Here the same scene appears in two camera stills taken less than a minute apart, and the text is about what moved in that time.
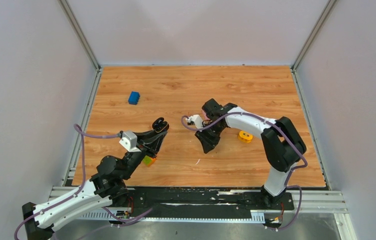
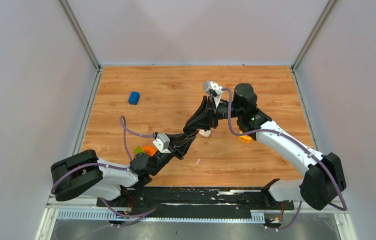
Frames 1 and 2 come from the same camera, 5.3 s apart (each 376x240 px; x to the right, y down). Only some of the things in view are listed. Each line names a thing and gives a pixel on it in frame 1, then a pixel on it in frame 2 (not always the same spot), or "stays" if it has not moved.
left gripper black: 150,141 to 179,144
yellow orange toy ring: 245,136 stays
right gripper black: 208,143 to 206,116
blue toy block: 134,98 stays
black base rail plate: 157,201 stays
